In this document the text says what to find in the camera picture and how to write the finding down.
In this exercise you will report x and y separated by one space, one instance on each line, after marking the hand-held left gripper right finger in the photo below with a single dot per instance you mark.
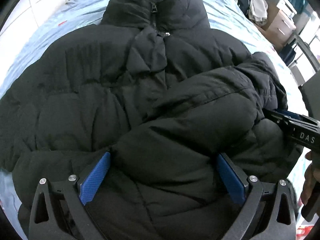
231 180

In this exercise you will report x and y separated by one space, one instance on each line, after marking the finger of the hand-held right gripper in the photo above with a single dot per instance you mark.
277 120

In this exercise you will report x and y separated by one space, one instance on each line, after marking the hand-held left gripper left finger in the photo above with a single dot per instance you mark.
95 177

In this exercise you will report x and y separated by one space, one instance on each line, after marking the black puffer jacket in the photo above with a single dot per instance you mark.
140 87

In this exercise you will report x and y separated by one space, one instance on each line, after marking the person's right hand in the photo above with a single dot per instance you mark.
310 182

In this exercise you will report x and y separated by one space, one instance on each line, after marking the beige drawer unit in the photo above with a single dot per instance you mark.
281 28

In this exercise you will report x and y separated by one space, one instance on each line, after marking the white cloth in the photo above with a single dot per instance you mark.
258 8

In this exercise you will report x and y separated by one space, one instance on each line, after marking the blue printed bed sheet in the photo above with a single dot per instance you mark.
225 17

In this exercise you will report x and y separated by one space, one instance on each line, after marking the white panelled wardrobe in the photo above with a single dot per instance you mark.
32 2

